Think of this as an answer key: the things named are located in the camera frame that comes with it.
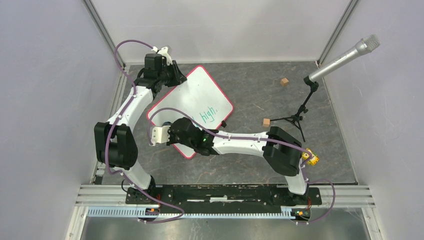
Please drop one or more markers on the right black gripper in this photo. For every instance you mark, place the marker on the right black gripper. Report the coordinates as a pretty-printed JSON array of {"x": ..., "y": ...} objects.
[{"x": 171, "y": 142}]

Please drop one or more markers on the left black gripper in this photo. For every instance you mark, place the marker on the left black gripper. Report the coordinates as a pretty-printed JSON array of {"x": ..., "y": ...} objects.
[{"x": 179, "y": 77}]

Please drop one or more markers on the pink framed whiteboard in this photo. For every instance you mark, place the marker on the pink framed whiteboard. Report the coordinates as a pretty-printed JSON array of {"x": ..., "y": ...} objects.
[{"x": 199, "y": 98}]

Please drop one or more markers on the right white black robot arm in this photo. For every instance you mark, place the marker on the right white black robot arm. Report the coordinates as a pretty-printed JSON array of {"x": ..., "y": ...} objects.
[{"x": 280, "y": 150}]

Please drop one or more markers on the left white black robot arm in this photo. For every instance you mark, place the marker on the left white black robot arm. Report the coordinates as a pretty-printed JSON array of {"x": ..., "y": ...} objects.
[{"x": 115, "y": 145}]

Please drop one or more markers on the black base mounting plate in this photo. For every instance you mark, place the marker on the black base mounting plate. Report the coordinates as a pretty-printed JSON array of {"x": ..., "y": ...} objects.
[{"x": 213, "y": 199}]

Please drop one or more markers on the near wooden cube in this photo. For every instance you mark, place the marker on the near wooden cube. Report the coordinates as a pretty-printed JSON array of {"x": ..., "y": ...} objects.
[{"x": 266, "y": 122}]

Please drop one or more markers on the wooden cube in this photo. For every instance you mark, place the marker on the wooden cube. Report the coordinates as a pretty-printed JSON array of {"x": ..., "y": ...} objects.
[
  {"x": 266, "y": 122},
  {"x": 284, "y": 82}
]

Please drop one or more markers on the black microphone tripod stand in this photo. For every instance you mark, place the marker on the black microphone tripod stand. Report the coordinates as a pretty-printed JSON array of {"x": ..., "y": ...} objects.
[{"x": 296, "y": 118}]

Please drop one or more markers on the far wooden cube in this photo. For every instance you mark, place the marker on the far wooden cube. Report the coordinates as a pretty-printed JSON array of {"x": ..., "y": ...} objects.
[{"x": 284, "y": 82}]

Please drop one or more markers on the silver microphone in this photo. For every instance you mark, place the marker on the silver microphone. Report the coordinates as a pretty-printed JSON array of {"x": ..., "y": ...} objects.
[{"x": 365, "y": 46}]

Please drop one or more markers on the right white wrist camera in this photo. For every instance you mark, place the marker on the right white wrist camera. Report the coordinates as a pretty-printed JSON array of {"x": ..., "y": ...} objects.
[{"x": 159, "y": 135}]

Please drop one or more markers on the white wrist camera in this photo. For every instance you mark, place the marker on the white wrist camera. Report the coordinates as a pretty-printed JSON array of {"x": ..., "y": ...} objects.
[
  {"x": 165, "y": 52},
  {"x": 159, "y": 135}
]

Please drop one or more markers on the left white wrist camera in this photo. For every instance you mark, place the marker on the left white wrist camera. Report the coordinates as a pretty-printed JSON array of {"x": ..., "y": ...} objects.
[{"x": 165, "y": 52}]

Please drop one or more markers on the aluminium cable duct rail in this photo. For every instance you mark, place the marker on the aluminium cable duct rail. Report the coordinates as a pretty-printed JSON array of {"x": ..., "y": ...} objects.
[{"x": 154, "y": 213}]

